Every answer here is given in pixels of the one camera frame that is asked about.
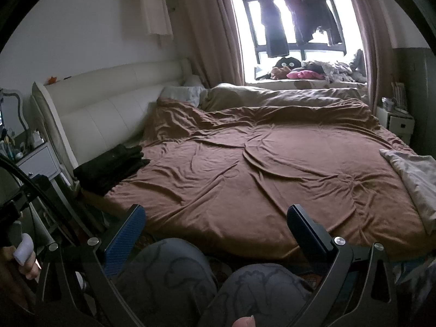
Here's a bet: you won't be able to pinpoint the person's right hand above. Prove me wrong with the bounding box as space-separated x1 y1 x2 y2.
232 315 256 327

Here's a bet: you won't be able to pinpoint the black garment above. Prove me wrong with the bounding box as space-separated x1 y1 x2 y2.
73 144 150 197

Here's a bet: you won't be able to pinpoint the right brown curtain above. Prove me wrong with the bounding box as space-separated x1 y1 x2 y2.
351 0 395 111

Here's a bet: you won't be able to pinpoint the white hanging cloth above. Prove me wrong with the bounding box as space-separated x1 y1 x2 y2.
140 0 173 47

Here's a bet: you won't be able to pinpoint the grey nightstand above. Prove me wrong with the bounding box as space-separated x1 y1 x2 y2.
17 143 60 180

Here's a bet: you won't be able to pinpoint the brown curtain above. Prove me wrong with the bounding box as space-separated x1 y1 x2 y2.
177 0 244 87
351 0 395 111

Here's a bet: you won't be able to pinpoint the brown duvet cover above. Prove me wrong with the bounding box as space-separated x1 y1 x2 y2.
99 99 435 260

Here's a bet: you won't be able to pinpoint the white padded headboard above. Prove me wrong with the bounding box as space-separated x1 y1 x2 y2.
31 58 192 177

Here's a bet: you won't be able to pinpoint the white bedside cabinet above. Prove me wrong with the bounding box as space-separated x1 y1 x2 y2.
376 106 414 145

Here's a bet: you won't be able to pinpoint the pile of clothes on sill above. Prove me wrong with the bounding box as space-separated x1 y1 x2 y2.
302 49 367 83

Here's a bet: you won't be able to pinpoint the dark hanging trousers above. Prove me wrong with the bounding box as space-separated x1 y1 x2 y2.
258 0 289 57

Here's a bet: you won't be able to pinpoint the light grey pillow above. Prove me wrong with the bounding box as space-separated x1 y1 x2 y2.
160 75 207 107

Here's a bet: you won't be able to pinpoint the beige grey quilt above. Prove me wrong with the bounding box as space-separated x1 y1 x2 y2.
199 83 370 111

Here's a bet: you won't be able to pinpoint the patterned grey trouser legs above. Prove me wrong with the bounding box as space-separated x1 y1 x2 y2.
115 238 313 326

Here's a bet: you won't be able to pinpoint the black round plush toy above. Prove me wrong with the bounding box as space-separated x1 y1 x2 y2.
275 57 301 69

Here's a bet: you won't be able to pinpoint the person's left hand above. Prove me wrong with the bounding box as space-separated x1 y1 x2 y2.
1 246 41 312

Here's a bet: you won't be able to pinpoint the pink cloth on sill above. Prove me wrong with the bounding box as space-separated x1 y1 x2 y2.
286 69 325 80

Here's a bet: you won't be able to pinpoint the left brown curtain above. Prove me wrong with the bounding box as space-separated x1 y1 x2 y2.
177 0 244 87

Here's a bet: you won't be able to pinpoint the dark hanging shirts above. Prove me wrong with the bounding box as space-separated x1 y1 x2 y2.
284 0 343 46

